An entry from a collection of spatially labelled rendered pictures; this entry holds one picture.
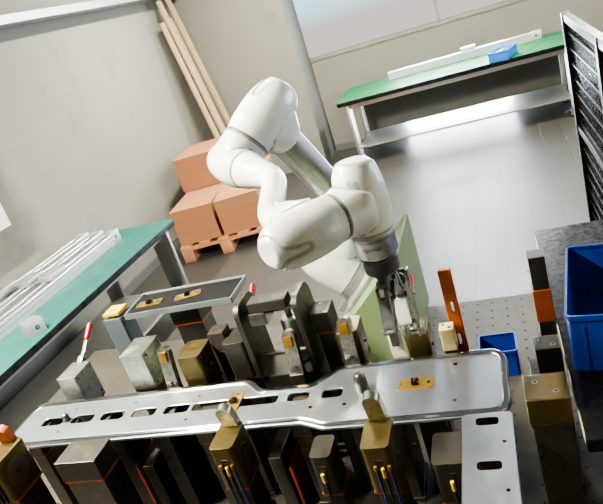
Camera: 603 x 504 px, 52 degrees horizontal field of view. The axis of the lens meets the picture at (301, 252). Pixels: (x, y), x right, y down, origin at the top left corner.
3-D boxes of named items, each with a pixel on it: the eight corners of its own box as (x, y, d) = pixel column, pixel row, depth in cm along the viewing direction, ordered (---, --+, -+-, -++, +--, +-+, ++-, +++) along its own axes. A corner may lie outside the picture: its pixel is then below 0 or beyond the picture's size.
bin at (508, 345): (484, 379, 182) (478, 354, 179) (483, 359, 190) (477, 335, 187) (523, 375, 178) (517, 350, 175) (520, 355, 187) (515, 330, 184)
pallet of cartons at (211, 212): (219, 210, 703) (193, 141, 672) (307, 191, 664) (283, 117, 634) (163, 267, 579) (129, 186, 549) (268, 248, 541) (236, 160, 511)
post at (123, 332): (154, 430, 210) (101, 322, 194) (163, 415, 217) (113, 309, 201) (173, 428, 208) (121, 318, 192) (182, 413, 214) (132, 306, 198)
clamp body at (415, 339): (432, 446, 164) (401, 335, 151) (434, 421, 173) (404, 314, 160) (457, 444, 162) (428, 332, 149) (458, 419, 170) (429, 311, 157)
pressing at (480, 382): (-8, 458, 170) (-11, 454, 169) (41, 405, 189) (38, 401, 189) (513, 415, 124) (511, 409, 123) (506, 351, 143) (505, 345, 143)
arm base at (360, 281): (347, 303, 229) (335, 295, 229) (379, 255, 222) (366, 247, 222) (343, 322, 212) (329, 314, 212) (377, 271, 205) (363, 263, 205)
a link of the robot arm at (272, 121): (335, 238, 229) (365, 188, 231) (369, 253, 219) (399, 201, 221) (211, 124, 168) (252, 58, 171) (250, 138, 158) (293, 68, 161)
